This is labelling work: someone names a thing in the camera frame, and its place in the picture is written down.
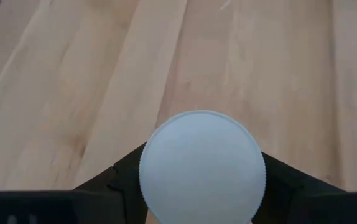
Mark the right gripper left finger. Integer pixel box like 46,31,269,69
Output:
74,142,151,224

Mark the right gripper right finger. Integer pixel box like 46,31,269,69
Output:
252,151,348,224

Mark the orange pill vial white cap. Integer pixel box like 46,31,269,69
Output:
138,110,267,224

